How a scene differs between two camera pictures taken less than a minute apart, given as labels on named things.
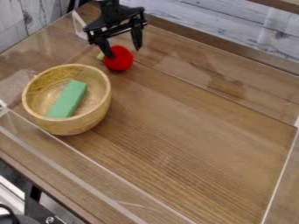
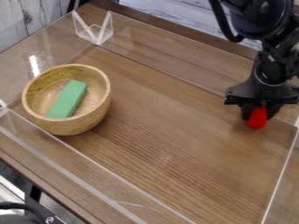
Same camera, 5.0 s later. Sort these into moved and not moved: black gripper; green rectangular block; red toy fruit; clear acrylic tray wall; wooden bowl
Moved: black gripper; red toy fruit
Not moved: wooden bowl; green rectangular block; clear acrylic tray wall
